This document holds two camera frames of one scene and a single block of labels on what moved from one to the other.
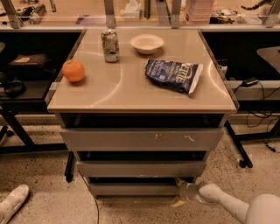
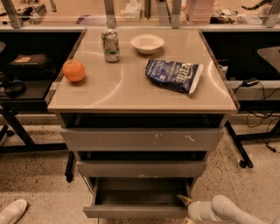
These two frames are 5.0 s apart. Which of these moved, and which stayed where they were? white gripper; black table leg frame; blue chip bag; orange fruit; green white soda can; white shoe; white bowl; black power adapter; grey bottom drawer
Moved: white shoe; grey bottom drawer; white gripper
Stayed: white bowl; blue chip bag; orange fruit; green white soda can; black table leg frame; black power adapter
